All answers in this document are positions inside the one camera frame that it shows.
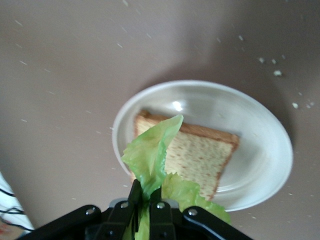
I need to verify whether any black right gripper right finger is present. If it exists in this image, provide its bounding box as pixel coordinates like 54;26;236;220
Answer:
149;187;253;240

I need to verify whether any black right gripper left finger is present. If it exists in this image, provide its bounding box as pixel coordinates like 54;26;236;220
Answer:
24;179;142;240

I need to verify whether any green lettuce leaf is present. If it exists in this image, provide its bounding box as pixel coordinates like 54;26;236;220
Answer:
121;114;232;240

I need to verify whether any brown bread slice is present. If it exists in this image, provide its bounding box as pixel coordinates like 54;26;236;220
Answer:
129;109;241;202

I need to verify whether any beige plate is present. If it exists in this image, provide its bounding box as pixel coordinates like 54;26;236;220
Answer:
111;79;294;213

